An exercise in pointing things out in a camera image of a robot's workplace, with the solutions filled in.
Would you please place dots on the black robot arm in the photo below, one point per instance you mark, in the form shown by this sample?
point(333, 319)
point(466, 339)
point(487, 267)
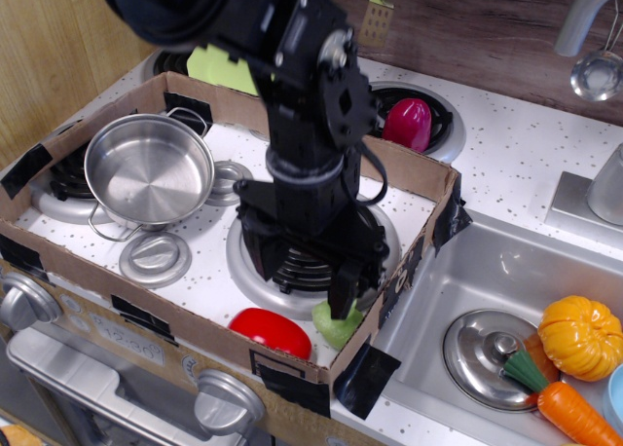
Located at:
point(303, 62)

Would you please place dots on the steel sink basin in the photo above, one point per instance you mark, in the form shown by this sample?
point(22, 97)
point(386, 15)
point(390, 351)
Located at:
point(488, 266)

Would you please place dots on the grey stovetop knob middle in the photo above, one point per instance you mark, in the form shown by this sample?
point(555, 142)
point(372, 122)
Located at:
point(227, 174)

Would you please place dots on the front left black burner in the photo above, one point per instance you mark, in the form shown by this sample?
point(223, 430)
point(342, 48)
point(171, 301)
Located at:
point(63, 194)

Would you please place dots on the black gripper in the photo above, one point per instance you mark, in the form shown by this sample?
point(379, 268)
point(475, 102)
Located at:
point(328, 222)

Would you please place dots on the grey stovetop knob front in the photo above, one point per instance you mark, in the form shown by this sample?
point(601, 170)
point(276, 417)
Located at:
point(155, 260)

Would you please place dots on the red toy pepper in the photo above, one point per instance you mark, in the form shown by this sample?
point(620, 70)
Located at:
point(272, 330)

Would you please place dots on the orange toy carrot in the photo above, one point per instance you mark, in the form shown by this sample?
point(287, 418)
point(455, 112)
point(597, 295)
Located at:
point(561, 404)

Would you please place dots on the orange toy bottom left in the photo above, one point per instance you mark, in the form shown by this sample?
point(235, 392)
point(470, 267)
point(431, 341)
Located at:
point(14, 435)

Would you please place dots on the grey oven knob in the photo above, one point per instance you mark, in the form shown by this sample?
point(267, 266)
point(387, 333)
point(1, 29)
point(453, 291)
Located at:
point(26, 302)
point(225, 405)

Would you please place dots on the grey oven door handle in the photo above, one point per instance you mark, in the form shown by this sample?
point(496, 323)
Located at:
point(97, 388)

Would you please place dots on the grey oven knob left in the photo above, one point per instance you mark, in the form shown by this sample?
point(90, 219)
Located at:
point(26, 302)

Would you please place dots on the grey oven knob right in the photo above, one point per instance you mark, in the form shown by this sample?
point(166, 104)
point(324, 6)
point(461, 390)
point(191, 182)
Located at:
point(225, 405)

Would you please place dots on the cardboard fence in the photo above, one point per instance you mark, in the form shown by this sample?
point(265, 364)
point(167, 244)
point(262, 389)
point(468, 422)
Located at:
point(190, 316)

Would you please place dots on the grey faucet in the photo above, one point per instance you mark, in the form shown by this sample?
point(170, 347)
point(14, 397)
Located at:
point(591, 208)

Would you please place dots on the hanging steel ladle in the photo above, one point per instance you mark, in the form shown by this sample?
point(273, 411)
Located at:
point(597, 76)

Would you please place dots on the back left black burner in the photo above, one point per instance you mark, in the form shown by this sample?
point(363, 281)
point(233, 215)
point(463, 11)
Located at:
point(162, 61)

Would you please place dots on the back right black burner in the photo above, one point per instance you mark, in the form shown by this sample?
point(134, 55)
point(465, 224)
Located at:
point(448, 133)

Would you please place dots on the orange toy pumpkin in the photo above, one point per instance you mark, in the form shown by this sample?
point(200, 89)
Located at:
point(582, 337)

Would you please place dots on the hanging green spatula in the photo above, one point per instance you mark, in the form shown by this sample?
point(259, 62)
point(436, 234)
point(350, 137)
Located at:
point(376, 23)

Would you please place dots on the steel pot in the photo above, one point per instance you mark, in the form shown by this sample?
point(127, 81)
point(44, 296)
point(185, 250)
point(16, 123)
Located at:
point(147, 171)

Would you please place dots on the light blue cup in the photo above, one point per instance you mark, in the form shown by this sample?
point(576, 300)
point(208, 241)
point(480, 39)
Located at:
point(613, 400)

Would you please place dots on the green plastic plate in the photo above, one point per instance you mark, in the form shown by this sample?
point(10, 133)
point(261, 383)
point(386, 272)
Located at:
point(213, 66)

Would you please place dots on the steel pot lid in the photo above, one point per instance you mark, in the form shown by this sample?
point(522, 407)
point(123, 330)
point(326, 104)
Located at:
point(475, 348)

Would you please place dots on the grey stovetop knob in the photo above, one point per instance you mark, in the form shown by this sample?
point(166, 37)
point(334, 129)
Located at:
point(155, 260)
point(227, 174)

